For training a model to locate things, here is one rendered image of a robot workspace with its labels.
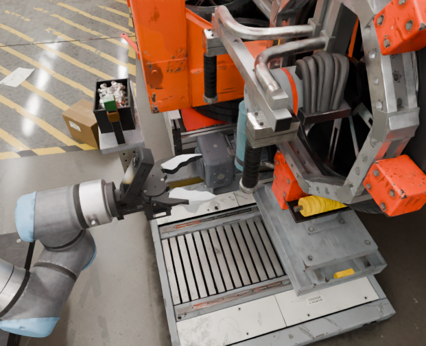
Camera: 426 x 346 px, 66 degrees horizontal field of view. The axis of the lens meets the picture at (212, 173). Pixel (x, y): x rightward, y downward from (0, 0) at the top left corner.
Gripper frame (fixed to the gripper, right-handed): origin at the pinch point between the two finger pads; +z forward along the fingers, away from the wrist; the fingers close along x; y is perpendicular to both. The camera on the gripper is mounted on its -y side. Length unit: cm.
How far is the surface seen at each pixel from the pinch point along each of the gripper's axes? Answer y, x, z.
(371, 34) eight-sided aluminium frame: -23.9, -3.0, 30.6
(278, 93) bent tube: -17.3, 0.0, 13.2
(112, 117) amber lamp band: 24, -53, -21
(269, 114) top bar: -13.6, 1.0, 11.6
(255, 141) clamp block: -8.8, 2.3, 9.0
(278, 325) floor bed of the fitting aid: 75, 15, 22
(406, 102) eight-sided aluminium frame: -15.7, 6.6, 34.8
